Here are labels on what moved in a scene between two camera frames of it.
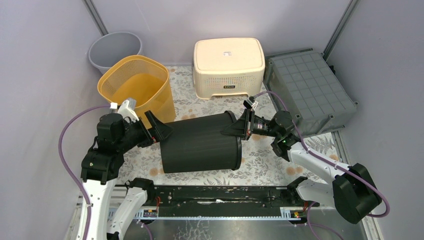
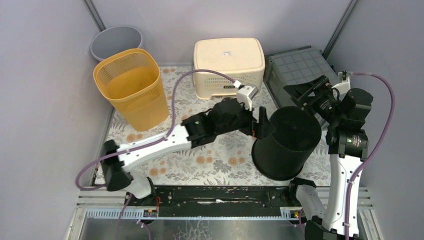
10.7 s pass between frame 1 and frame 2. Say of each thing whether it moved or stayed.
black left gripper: moved
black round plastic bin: moved
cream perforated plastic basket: stayed
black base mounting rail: stayed
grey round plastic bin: moved
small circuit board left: stayed
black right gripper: moved
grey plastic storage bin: stayed
